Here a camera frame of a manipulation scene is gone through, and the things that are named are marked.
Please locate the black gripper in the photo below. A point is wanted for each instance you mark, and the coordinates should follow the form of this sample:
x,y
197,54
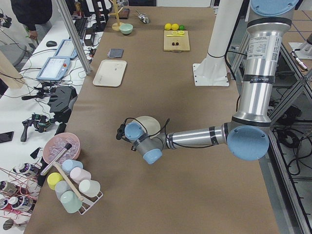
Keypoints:
x,y
131,143

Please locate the beige round plate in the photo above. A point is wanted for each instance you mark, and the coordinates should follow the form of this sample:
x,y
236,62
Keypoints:
x,y
149,125

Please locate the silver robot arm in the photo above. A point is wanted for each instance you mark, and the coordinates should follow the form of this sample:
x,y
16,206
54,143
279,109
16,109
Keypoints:
x,y
247,133

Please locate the beige rectangular tray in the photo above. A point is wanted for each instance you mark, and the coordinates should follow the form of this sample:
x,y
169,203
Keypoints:
x,y
110,73

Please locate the white cup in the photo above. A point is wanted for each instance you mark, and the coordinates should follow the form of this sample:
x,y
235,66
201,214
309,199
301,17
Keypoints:
x,y
89,187

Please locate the pink cup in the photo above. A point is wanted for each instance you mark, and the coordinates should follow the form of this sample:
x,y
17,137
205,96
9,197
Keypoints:
x,y
78,174

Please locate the metal muddler tool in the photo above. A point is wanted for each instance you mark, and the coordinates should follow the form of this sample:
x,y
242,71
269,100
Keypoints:
x,y
51,164

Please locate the light blue cup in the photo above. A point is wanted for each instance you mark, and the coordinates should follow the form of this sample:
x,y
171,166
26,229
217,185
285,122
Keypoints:
x,y
69,164

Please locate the white cup rack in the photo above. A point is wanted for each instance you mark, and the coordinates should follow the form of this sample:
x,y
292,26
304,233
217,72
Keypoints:
x,y
87,202

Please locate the pink bowl with ice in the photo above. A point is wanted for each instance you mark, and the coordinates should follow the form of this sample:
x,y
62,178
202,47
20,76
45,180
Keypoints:
x,y
56,144

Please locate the grey cup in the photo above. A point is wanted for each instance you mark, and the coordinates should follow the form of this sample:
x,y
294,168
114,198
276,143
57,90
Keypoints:
x,y
61,187

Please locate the mint green cup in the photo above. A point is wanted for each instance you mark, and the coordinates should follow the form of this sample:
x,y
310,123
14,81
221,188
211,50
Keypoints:
x,y
70,202

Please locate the yellow cup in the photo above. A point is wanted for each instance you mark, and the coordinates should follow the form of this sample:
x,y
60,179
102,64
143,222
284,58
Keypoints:
x,y
53,179

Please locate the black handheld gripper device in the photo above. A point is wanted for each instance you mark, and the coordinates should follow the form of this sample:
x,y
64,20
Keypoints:
x,y
40,122

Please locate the grey folded cloth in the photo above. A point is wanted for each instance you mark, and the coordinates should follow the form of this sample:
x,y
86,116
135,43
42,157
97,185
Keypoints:
x,y
115,53

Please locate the blue teach pendant near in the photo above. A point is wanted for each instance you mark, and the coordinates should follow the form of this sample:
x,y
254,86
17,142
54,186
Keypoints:
x,y
54,69

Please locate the blue teach pendant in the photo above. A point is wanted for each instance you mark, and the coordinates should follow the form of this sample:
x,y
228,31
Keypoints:
x,y
66,49
54,69

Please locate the wooden cutting board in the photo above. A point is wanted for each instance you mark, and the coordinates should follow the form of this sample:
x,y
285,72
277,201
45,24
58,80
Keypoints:
x,y
176,44

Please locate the mint green bowl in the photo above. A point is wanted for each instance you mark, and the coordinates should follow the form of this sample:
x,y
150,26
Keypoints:
x,y
126,28

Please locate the blue teach pendant far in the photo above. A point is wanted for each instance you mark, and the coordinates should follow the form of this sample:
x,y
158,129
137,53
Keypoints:
x,y
66,49

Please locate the wooden cup stand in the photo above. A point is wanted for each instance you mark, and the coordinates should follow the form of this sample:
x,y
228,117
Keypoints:
x,y
117,9

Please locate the yellow lemon outer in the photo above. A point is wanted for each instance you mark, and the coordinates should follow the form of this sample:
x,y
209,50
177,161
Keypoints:
x,y
167,26

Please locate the yellow lemon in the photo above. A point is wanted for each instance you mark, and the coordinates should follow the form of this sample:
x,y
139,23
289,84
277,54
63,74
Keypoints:
x,y
167,26
175,26

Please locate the black smartphone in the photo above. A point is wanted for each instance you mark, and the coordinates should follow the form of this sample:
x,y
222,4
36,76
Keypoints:
x,y
6,137

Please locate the yellow lemon middle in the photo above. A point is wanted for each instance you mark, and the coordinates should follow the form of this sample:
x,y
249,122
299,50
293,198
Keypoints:
x,y
175,26

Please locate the metal scoop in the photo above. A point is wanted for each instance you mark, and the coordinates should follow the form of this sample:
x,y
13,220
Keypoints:
x,y
143,17

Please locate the black computer mouse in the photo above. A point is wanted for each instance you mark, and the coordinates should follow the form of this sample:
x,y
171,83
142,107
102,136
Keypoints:
x,y
51,43

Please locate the person in dark jacket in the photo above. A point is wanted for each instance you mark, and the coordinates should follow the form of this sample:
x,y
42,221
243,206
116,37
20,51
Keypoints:
x,y
34,15

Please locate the aluminium frame post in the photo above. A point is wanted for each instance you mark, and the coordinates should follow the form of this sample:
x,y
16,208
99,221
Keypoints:
x,y
62,7

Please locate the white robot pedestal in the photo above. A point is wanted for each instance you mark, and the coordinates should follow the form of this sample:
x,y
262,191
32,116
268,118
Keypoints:
x,y
212,70

